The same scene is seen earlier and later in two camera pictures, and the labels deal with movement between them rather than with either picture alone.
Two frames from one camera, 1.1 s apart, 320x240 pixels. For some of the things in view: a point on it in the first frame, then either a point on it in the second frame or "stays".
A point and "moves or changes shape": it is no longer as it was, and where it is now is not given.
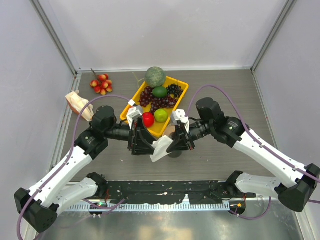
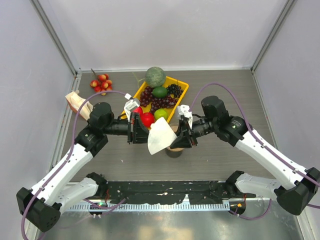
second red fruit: (148, 119) stays
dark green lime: (160, 92) stays
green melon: (155, 77) stays
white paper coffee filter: (161, 146) moves or changes shape
